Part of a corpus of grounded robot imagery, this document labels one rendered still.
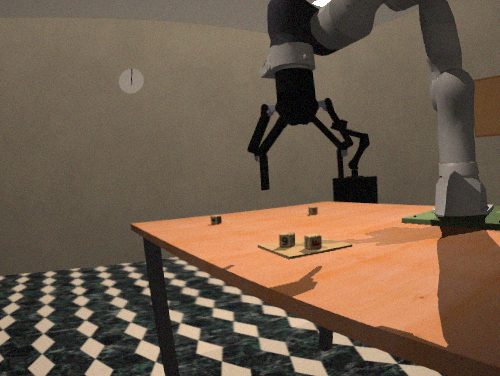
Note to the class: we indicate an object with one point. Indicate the tan flat mat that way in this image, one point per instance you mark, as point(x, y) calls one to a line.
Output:
point(298, 249)

